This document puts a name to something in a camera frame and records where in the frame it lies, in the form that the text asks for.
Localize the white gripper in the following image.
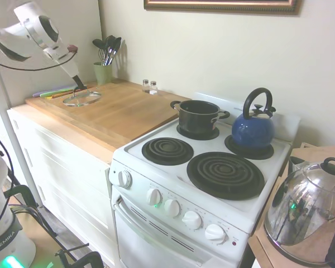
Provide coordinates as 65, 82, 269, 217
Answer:
43, 46, 88, 90

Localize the glass pot lid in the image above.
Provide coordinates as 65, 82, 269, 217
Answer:
62, 85, 102, 108

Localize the black cooking pot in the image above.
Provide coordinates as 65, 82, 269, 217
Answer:
170, 99, 231, 134

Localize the green utensil holder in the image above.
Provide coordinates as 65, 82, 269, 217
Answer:
93, 61, 113, 86

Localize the green plastic mat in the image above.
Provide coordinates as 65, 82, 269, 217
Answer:
40, 87, 75, 98

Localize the black kitchen spoon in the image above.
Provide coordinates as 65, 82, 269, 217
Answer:
92, 38, 104, 65

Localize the large wooden cutting board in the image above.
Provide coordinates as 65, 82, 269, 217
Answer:
25, 80, 193, 154

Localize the black kitchen ladle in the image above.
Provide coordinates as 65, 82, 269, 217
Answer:
109, 37, 122, 66

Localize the white cabinet with wooden counter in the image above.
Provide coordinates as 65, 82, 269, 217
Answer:
6, 103, 121, 267

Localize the large white oven knob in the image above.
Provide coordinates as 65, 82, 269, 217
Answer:
117, 170, 133, 189

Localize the small black coil burner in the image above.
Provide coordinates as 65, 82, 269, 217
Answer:
176, 122, 221, 141
224, 134, 275, 161
141, 137, 195, 166

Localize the white burner knob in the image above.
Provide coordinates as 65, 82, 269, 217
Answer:
164, 198, 181, 218
146, 188, 163, 207
181, 210, 203, 231
204, 223, 227, 242

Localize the large black coil burner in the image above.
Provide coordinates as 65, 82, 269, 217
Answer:
186, 151, 266, 201

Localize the blue enamel kettle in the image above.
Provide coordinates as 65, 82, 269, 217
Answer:
231, 87, 277, 150

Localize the white electric stove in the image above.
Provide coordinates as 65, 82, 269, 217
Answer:
108, 92, 302, 268

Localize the light wooden side table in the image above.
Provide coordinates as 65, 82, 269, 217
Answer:
247, 141, 335, 268

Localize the shiny steel kettle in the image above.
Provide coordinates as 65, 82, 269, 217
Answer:
263, 155, 335, 266

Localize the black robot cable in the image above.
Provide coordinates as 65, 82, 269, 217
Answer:
0, 50, 76, 71

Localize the black cable bundle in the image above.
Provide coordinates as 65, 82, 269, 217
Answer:
0, 125, 82, 263

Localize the wooden picture frame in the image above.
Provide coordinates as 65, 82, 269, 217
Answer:
143, 0, 304, 16

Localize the white oven door handle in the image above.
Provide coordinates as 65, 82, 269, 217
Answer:
112, 196, 206, 266

